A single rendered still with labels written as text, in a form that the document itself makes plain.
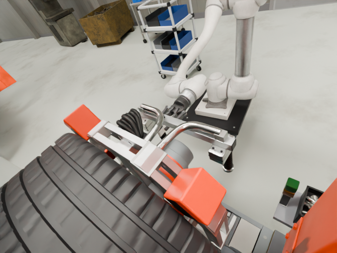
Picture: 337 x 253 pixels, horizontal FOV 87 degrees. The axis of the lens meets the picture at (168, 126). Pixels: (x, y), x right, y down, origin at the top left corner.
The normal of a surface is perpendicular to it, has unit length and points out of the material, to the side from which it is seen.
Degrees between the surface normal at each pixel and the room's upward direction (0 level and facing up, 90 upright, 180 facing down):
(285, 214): 0
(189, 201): 45
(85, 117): 55
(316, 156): 0
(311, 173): 0
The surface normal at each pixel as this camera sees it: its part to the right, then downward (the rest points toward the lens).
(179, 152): 0.20, -0.39
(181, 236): 0.38, -0.23
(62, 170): -0.22, -0.64
